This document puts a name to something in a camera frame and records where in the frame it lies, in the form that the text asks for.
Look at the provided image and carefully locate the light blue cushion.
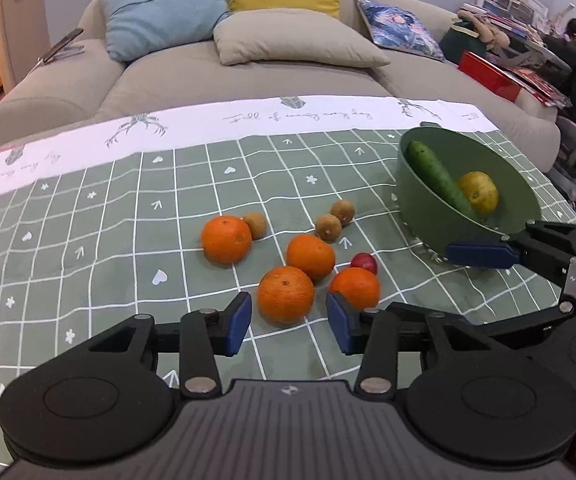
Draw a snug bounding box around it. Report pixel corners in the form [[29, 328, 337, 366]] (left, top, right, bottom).
[[99, 0, 229, 63]]

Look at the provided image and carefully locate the yellow-green pear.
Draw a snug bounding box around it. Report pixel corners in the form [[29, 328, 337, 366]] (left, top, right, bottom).
[[457, 171, 500, 218]]

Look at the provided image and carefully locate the beige cushion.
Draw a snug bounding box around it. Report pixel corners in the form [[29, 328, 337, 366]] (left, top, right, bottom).
[[213, 9, 390, 68]]

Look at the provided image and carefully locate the orange mandarin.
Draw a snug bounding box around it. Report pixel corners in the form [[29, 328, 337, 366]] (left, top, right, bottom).
[[286, 234, 335, 282], [256, 266, 315, 324], [200, 216, 252, 264], [328, 268, 380, 310]]

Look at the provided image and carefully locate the green checked tablecloth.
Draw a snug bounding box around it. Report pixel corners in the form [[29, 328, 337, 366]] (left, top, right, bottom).
[[0, 96, 576, 470]]

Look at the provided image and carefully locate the dark green bag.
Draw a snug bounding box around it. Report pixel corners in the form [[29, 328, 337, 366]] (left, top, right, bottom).
[[440, 21, 486, 65]]

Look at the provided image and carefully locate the brown longan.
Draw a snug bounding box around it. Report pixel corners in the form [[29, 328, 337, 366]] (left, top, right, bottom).
[[330, 200, 355, 226], [315, 214, 342, 243], [242, 211, 267, 240]]

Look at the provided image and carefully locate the green cucumber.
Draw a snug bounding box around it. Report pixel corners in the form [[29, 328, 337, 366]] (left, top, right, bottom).
[[405, 140, 477, 220]]

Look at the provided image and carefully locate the blue printed cushion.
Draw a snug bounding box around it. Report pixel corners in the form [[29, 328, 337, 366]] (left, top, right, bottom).
[[355, 0, 445, 62]]

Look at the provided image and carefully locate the red magazines stack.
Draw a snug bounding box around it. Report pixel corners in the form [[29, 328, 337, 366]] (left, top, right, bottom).
[[505, 67, 572, 110]]

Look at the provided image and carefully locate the beige fabric sofa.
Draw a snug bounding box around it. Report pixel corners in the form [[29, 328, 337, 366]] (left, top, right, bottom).
[[0, 0, 560, 171]]

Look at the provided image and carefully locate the red box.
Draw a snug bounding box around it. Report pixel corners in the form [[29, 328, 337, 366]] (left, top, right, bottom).
[[458, 51, 521, 103]]

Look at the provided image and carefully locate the green plastic colander bowl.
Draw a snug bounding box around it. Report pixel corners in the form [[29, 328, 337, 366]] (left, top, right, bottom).
[[395, 125, 541, 269]]

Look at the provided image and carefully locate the plush toy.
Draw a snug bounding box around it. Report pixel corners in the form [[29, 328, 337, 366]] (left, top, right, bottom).
[[457, 9, 510, 51]]

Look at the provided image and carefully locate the black tablet on armrest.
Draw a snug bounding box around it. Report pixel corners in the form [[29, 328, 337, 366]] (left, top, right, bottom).
[[30, 28, 85, 72]]

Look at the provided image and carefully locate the small red tomato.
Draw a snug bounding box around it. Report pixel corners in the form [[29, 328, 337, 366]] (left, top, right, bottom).
[[350, 252, 378, 275]]

